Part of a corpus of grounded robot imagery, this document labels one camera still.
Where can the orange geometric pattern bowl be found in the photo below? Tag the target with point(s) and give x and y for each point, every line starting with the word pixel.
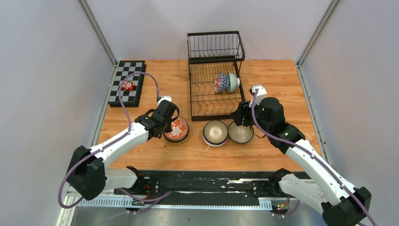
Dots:
pixel 220 82

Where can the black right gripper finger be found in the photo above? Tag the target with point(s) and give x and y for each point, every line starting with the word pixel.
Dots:
pixel 238 115
pixel 248 118

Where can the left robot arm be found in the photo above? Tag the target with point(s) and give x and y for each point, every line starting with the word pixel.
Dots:
pixel 89 173

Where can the teal dashed pattern bowl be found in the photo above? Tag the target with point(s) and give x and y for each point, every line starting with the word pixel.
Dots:
pixel 233 82

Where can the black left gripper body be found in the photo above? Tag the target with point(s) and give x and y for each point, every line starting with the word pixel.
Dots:
pixel 167 126

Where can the black white chessboard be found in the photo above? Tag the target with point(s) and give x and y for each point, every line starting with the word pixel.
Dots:
pixel 127 71

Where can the black wire dish rack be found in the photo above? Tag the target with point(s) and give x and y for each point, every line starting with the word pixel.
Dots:
pixel 211 55

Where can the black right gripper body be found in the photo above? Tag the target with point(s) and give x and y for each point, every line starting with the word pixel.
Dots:
pixel 266 126

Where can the beige interior bowl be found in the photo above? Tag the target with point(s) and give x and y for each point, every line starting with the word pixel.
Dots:
pixel 215 131

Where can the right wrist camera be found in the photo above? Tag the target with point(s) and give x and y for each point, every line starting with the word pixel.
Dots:
pixel 259 93

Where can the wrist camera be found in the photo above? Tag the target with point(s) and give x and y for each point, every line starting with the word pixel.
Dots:
pixel 259 93
pixel 165 98

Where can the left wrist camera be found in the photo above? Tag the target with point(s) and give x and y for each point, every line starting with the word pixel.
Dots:
pixel 165 98

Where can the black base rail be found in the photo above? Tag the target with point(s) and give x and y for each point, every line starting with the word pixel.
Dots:
pixel 231 190

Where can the red owl toy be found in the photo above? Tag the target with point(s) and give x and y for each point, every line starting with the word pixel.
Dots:
pixel 128 86

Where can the white blue striped bowl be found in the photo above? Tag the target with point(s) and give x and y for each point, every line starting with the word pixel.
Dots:
pixel 214 144

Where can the black beige right bowl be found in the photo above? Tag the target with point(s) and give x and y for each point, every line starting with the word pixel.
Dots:
pixel 240 134

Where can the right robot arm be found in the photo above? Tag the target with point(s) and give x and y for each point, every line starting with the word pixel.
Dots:
pixel 318 171

